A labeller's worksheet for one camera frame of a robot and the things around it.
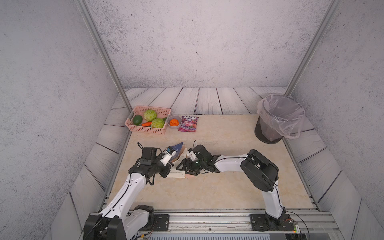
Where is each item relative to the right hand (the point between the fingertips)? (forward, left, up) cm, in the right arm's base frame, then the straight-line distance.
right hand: (179, 172), depth 85 cm
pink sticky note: (0, -4, -5) cm, 6 cm away
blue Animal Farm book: (+10, 0, +3) cm, 10 cm away
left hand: (+3, +3, +4) cm, 6 cm away
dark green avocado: (+41, +36, -1) cm, 55 cm away
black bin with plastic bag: (+36, -64, +8) cm, 74 cm away
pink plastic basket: (+49, +19, -1) cm, 53 cm away
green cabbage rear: (+43, +26, +3) cm, 50 cm away
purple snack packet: (+40, -3, -4) cm, 40 cm away
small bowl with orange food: (+37, +7, +2) cm, 37 cm away
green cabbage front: (+35, +19, +2) cm, 40 cm away
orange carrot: (+39, +28, -3) cm, 48 cm away
